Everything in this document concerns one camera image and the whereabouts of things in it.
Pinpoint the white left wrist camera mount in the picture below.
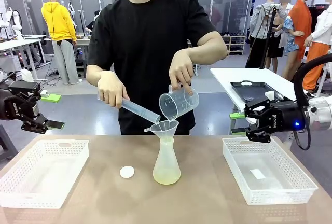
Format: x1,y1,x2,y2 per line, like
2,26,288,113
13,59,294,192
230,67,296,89
20,68,34,82

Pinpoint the white workshop desk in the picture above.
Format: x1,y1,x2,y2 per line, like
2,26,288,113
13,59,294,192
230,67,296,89
0,38,44,82

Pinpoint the translucent plastic conical flask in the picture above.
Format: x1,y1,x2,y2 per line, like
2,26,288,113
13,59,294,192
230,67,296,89
152,135,182,185

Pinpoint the mannequin in grey shirt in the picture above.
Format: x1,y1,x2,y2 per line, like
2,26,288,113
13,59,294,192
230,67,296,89
249,0,289,72

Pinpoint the mannequin in orange dress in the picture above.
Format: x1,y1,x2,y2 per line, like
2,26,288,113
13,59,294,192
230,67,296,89
282,0,316,81

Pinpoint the person's right forearm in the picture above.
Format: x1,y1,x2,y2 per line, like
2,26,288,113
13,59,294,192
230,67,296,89
86,64,116,87

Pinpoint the black plastic tray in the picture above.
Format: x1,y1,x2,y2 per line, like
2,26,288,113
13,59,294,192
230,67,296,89
230,80,284,103

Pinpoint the seated person in black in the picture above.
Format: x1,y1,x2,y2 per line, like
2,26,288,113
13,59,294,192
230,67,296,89
84,10,101,33

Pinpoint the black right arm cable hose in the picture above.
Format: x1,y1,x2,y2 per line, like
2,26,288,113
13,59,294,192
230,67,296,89
293,53,332,105

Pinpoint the white perforated plastic basket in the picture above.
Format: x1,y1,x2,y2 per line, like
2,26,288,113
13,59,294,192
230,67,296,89
0,139,90,209
222,137,319,206

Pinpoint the white round foam stopper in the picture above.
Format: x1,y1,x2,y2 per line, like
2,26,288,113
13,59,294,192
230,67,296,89
119,165,135,179

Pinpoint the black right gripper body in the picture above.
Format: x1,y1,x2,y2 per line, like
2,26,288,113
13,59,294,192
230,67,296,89
268,101,307,133

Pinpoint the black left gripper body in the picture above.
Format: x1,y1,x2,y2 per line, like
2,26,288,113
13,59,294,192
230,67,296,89
0,93,40,123

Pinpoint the white shoe rack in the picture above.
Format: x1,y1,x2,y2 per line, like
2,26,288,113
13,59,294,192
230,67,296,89
222,35,246,55

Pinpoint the person in black T-shirt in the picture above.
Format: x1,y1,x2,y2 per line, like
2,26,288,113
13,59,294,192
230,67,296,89
87,0,228,136

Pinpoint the translucent plastic funnel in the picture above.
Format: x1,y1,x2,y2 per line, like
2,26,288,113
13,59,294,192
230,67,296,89
144,120,179,144

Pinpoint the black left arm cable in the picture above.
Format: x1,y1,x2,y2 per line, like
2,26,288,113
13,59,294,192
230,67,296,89
0,70,18,85

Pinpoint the person's left hand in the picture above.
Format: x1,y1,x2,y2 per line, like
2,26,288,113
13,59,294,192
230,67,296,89
168,50,196,96

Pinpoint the mannequin in orange trousers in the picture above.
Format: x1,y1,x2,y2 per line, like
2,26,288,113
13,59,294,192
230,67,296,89
302,3,332,92

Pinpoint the person in yellow hoodie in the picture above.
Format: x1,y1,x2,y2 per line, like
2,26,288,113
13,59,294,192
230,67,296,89
41,0,83,86

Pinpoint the white paper label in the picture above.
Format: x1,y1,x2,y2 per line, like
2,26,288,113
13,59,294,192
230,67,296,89
250,169,267,180

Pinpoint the clear plastic measuring beaker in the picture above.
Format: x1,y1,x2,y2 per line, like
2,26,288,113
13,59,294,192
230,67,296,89
158,83,200,121

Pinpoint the black camera tripod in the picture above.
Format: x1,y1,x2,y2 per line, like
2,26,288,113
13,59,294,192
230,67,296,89
245,3,280,69

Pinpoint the clear plastic graduated cylinder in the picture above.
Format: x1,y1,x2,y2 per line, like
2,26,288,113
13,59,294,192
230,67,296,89
97,91,161,124

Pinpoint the person's left forearm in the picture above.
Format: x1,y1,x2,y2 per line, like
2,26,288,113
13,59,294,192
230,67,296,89
172,41,228,63

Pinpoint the person's right hand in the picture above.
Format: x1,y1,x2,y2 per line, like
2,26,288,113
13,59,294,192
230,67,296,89
97,71,130,109

